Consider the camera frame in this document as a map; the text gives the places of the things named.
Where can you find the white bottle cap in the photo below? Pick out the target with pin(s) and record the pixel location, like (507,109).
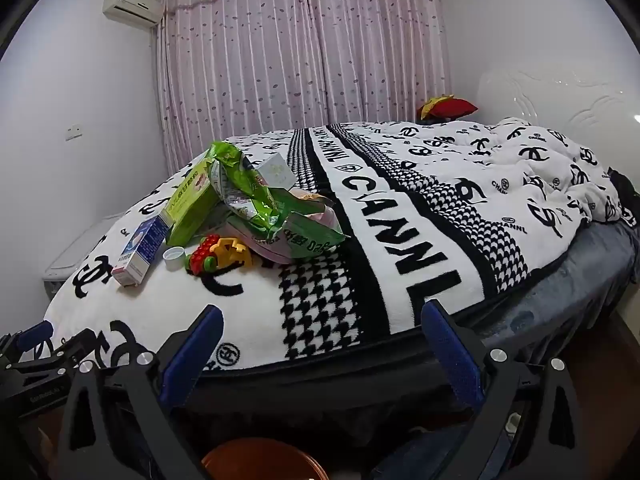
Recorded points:
(175,256)

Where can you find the red plastic toy piece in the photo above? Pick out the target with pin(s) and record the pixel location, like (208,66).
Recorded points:
(205,252)

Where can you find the red and yellow pillow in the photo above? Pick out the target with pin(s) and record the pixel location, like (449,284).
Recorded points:
(447,108)

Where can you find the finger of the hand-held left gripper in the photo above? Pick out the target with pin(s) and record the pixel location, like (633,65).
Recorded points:
(75,346)
(32,334)

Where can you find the pale pink snack bag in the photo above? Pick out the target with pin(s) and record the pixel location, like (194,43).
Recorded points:
(315,205)

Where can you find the black and white printed blanket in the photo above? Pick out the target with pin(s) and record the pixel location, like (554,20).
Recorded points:
(400,220)

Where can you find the blue and white carton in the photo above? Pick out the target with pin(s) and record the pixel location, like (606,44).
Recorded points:
(140,252)

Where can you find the small white box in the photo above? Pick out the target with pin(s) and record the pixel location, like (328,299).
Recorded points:
(276,172)

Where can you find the orange plastic waste bin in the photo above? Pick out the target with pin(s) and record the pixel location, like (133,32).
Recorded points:
(265,460)

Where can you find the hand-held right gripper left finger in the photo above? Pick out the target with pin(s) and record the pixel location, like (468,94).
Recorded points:
(192,355)

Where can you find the pink spotted curtain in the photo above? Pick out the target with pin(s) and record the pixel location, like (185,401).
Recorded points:
(380,50)
(235,70)

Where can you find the white bed headboard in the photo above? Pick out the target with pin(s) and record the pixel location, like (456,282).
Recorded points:
(560,102)

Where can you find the large green lettered snack bag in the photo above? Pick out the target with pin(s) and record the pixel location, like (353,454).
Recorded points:
(300,240)

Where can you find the white wall socket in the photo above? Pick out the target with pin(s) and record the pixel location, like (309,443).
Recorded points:
(74,132)

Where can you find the green cardboard box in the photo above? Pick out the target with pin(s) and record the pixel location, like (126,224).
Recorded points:
(187,205)

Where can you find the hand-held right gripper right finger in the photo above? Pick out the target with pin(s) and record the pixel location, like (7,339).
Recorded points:
(450,355)

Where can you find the grey bed sheet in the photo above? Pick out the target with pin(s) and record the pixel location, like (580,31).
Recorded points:
(560,300)

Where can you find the white plastic storage box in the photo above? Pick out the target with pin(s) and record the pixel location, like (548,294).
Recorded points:
(75,255)

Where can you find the white air conditioner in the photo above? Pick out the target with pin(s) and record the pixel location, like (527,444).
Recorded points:
(130,5)

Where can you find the black cloth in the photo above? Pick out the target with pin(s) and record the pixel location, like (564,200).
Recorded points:
(627,195)

